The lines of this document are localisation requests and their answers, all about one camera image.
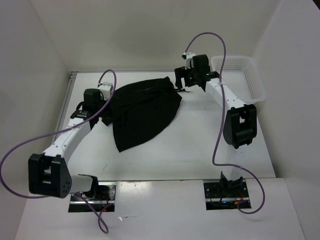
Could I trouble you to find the black shorts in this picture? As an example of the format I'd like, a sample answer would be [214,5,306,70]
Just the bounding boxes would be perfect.
[102,76,182,152]

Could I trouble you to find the aluminium table edge rail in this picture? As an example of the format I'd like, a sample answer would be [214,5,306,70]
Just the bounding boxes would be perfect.
[39,71,78,182]

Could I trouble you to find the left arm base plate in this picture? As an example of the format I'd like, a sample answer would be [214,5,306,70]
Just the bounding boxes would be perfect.
[68,181,117,213]

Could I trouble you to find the white plastic mesh basket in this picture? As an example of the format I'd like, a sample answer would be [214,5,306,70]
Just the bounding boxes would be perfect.
[211,55,267,104]

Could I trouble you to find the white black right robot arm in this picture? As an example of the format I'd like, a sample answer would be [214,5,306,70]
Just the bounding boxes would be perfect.
[174,52,257,197]

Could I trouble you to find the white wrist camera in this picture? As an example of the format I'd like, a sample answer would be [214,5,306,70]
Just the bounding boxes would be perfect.
[181,51,196,70]
[97,82,114,100]

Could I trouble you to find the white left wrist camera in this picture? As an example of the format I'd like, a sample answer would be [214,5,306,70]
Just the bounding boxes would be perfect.
[97,82,114,100]

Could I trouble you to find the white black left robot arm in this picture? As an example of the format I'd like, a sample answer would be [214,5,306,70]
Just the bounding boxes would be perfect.
[28,83,114,200]

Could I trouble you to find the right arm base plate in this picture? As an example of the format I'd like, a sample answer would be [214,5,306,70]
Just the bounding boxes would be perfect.
[203,180,252,211]

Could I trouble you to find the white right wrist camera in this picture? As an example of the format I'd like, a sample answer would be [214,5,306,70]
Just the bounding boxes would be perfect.
[181,51,196,70]

